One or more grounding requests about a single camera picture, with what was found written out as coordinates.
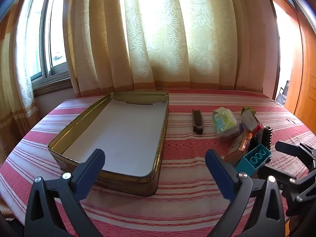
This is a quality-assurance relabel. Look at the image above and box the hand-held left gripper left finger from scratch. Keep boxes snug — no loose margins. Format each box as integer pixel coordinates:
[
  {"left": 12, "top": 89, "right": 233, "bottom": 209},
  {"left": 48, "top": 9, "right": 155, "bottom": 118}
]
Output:
[{"left": 24, "top": 149, "right": 106, "bottom": 237}]

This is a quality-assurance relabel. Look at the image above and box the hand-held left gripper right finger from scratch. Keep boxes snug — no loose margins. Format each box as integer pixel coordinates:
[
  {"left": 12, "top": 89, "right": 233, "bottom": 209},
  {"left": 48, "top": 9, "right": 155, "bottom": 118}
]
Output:
[{"left": 205, "top": 149, "right": 287, "bottom": 237}]

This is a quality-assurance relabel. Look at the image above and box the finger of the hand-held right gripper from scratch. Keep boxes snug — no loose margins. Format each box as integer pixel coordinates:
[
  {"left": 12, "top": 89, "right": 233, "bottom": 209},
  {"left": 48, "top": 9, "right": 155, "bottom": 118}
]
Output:
[
  {"left": 275, "top": 140, "right": 316, "bottom": 165},
  {"left": 257, "top": 165, "right": 316, "bottom": 203}
]

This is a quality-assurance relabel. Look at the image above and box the black hair claw clip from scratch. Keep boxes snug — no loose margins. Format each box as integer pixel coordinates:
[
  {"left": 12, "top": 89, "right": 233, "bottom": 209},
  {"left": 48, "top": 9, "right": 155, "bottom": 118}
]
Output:
[{"left": 250, "top": 126, "right": 273, "bottom": 151}]

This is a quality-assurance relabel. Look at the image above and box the teal building block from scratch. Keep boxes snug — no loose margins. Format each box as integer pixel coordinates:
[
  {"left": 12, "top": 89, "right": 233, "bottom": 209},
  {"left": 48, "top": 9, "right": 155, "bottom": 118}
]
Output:
[{"left": 235, "top": 145, "right": 272, "bottom": 178}]

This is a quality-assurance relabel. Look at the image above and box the gold tin box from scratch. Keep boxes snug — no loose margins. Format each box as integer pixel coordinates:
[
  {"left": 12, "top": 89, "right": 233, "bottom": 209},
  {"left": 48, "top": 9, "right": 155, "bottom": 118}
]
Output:
[{"left": 47, "top": 91, "right": 169, "bottom": 197}]

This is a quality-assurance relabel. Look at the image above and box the small white box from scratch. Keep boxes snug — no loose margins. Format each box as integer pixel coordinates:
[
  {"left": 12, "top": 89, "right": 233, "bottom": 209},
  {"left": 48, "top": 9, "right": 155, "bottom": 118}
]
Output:
[{"left": 241, "top": 111, "right": 259, "bottom": 131}]

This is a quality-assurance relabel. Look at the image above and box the clear floss pick box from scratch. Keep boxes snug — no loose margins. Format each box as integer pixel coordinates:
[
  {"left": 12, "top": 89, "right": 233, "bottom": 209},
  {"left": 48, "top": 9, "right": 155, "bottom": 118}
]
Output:
[{"left": 212, "top": 107, "right": 240, "bottom": 142}]

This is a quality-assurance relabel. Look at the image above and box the orange brown packet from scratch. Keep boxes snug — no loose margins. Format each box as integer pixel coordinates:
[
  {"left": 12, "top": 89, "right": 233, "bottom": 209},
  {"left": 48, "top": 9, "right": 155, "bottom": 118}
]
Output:
[{"left": 223, "top": 131, "right": 253, "bottom": 163}]

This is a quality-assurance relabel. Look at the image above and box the white paper liner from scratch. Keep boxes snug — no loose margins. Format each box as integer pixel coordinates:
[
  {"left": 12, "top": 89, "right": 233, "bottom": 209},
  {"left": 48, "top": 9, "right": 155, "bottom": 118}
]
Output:
[{"left": 60, "top": 99, "right": 168, "bottom": 177}]

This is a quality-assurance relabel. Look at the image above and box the wooden wardrobe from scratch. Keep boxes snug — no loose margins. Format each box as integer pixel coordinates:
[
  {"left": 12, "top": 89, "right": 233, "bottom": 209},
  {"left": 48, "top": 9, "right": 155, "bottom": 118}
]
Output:
[{"left": 267, "top": 0, "right": 316, "bottom": 129}]

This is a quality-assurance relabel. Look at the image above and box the cream lace side curtain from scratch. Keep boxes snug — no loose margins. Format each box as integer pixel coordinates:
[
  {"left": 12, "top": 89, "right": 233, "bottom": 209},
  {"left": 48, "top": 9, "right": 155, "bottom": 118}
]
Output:
[{"left": 0, "top": 5, "right": 41, "bottom": 139}]

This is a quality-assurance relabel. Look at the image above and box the sliding window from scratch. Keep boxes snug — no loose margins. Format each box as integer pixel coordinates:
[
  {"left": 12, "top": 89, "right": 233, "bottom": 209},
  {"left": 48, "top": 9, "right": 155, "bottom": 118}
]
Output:
[{"left": 25, "top": 0, "right": 72, "bottom": 89}]

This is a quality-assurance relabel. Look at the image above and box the cream patterned curtain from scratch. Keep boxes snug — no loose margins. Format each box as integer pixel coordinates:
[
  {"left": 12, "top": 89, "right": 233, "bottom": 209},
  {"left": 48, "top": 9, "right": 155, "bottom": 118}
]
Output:
[{"left": 63, "top": 0, "right": 277, "bottom": 98}]

